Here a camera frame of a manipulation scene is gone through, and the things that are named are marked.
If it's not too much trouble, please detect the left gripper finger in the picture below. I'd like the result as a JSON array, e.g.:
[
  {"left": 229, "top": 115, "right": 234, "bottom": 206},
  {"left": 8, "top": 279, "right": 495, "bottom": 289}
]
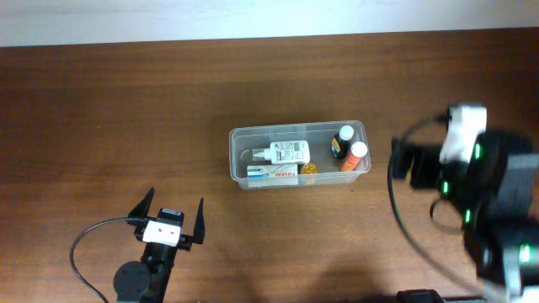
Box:
[
  {"left": 127, "top": 187, "right": 155, "bottom": 226},
  {"left": 193, "top": 198, "right": 205, "bottom": 244}
]

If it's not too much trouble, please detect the orange tube white cap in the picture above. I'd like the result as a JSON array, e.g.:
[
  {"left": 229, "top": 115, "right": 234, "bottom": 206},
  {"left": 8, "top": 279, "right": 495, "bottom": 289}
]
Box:
[{"left": 341, "top": 141, "right": 368, "bottom": 172}]

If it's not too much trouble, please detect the white Panadol medicine box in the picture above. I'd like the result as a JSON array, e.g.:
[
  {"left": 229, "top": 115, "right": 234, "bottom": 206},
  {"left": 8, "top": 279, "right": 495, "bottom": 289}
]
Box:
[{"left": 247, "top": 164, "right": 298, "bottom": 188}]

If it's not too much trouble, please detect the dark bottle white cap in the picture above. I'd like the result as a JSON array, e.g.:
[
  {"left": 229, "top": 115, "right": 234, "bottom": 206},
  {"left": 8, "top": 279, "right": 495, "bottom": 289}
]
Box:
[{"left": 331, "top": 125, "right": 355, "bottom": 159}]

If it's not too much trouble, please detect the white spray bottle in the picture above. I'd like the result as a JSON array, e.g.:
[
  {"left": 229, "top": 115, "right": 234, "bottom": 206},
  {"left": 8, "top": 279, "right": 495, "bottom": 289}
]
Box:
[{"left": 253, "top": 141, "right": 311, "bottom": 165}]

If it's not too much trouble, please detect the small gold lid jar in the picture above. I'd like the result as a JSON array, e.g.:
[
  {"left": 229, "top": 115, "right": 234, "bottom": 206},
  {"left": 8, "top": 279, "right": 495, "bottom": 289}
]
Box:
[{"left": 300, "top": 163, "right": 318, "bottom": 186}]

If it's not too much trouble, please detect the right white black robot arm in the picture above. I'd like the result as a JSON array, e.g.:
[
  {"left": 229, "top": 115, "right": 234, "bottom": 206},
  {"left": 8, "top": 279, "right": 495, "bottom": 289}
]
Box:
[{"left": 387, "top": 130, "right": 538, "bottom": 302}]

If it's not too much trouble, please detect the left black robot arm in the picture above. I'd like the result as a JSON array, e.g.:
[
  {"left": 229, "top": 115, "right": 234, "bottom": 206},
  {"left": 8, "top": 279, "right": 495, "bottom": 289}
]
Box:
[{"left": 114, "top": 189, "right": 205, "bottom": 303}]

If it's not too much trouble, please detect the right black camera cable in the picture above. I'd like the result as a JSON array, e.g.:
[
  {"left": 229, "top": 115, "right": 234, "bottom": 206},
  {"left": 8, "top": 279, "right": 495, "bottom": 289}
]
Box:
[{"left": 387, "top": 113, "right": 485, "bottom": 295}]

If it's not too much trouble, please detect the black camera cable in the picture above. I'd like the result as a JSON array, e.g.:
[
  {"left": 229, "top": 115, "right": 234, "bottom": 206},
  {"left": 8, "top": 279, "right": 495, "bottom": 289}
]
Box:
[
  {"left": 387, "top": 113, "right": 485, "bottom": 295},
  {"left": 69, "top": 217, "right": 147, "bottom": 303}
]

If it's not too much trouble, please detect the left black camera cable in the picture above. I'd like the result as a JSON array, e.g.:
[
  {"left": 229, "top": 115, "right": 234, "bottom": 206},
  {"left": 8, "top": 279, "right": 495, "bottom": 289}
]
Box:
[{"left": 69, "top": 217, "right": 147, "bottom": 303}]

